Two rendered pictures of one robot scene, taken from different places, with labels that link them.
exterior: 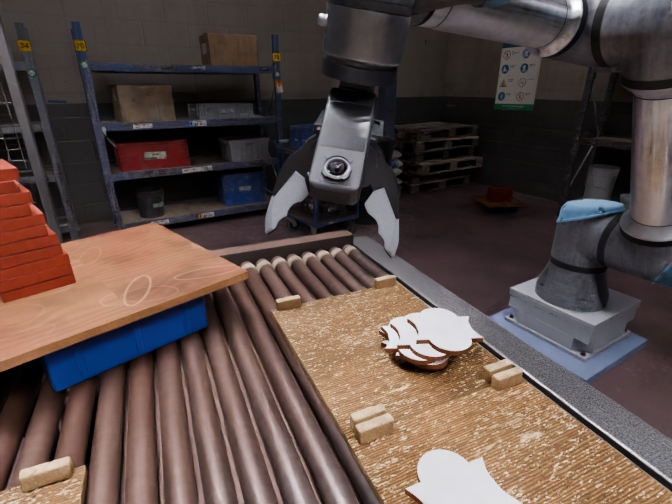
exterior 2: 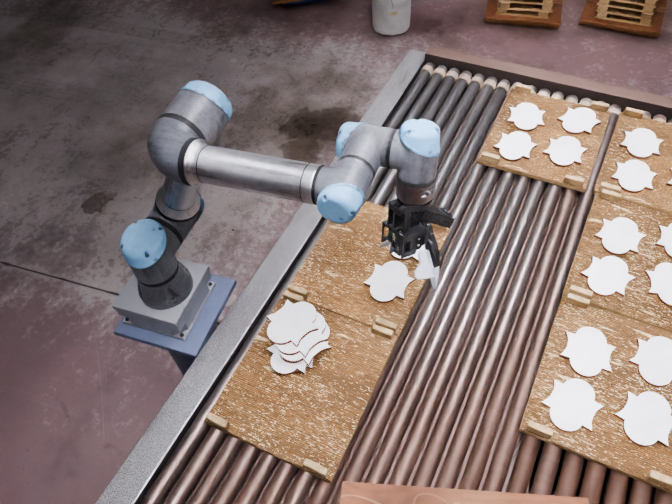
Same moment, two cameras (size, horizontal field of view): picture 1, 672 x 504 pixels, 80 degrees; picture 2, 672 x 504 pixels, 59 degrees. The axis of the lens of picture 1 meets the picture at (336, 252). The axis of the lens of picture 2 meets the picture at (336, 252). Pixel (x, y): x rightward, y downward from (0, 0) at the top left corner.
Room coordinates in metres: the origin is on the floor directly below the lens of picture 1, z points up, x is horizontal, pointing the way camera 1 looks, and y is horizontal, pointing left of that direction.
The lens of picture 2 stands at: (1.01, 0.53, 2.31)
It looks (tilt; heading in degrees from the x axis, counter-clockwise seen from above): 52 degrees down; 235
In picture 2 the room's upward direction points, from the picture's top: 6 degrees counter-clockwise
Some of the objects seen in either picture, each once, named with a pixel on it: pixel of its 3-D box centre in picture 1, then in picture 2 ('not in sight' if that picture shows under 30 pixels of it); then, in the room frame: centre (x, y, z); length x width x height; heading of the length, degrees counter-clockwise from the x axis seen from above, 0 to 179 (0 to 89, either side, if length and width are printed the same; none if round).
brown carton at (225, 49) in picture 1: (228, 52); not in sight; (4.66, 1.12, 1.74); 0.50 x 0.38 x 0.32; 122
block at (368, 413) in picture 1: (367, 417); (382, 331); (0.48, -0.05, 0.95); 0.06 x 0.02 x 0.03; 115
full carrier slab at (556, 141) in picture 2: not in sight; (546, 133); (-0.46, -0.26, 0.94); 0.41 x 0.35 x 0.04; 24
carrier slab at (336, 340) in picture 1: (378, 340); (304, 378); (0.71, -0.09, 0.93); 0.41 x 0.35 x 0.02; 25
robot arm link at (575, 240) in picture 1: (589, 230); (149, 249); (0.84, -0.56, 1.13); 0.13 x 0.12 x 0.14; 30
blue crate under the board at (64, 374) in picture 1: (110, 308); not in sight; (0.77, 0.50, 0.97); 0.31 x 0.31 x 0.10; 46
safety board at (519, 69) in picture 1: (517, 74); not in sight; (5.82, -2.41, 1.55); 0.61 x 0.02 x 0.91; 32
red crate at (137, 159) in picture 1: (151, 152); not in sight; (4.21, 1.90, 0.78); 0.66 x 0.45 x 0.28; 122
